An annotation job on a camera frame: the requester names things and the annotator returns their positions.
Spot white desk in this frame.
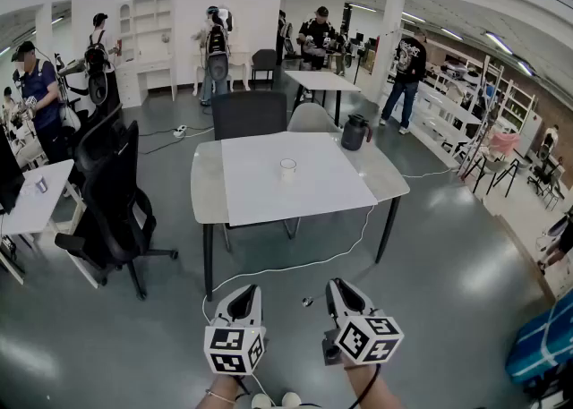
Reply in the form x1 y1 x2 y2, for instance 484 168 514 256
0 158 100 290

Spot white paper sheet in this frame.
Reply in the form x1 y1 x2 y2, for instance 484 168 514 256
220 132 379 227

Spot pink cloth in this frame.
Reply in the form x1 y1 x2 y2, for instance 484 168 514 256
489 131 521 158

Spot black mesh chair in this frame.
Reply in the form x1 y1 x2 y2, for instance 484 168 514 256
210 91 288 142

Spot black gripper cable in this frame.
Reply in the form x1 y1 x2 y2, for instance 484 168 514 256
348 362 382 409

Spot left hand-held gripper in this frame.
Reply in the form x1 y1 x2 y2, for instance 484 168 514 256
203 284 268 375

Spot black padded chair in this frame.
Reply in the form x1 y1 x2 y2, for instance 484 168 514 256
250 48 278 90

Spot white rounded machine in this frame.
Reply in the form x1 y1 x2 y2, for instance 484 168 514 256
56 57 98 130

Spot beige shell chair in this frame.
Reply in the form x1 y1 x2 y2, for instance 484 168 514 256
286 102 344 134

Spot person's white shoes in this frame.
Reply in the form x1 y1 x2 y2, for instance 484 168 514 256
251 391 302 409

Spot black thermal jug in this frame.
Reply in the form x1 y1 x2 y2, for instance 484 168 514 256
340 114 374 151

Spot white shelving rack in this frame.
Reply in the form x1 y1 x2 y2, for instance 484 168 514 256
414 78 483 167

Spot grey marble table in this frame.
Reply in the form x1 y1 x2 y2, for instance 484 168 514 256
191 132 411 302

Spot black monitor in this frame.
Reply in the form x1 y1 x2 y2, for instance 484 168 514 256
0 127 26 216

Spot black floor cable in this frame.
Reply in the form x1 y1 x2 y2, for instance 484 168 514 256
137 127 216 157

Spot person's right forearm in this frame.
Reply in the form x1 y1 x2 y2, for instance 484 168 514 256
344 362 407 409

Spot black office chair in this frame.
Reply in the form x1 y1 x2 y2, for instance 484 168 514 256
54 119 179 302
74 103 123 175

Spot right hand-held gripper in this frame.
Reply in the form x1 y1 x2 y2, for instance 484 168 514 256
321 277 405 368

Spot white floor cable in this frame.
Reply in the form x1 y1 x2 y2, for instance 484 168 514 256
201 203 376 406
400 166 462 179

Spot white rectangular table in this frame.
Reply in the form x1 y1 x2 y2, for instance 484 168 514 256
284 70 362 129

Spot white shelf cabinet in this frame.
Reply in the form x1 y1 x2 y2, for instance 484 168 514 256
116 0 176 109

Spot person's left forearm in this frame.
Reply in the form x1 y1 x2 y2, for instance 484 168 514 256
194 372 252 409

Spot white vanity table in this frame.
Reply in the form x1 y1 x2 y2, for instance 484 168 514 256
192 50 252 98

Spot thin wrist bracelet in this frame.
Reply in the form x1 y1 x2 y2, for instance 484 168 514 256
204 388 236 403

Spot blue bag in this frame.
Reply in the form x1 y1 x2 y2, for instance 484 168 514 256
505 289 573 384

